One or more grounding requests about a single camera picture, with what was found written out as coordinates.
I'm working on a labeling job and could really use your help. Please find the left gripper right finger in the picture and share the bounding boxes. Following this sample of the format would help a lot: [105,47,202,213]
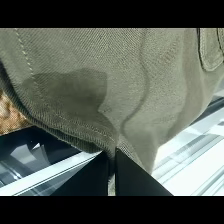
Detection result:
[114,147,174,197]

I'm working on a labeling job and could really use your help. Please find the olive green pants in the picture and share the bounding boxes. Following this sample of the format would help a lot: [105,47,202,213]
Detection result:
[0,27,224,197]

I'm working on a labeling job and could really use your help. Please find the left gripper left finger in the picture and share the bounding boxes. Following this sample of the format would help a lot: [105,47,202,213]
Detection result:
[50,150,111,197]

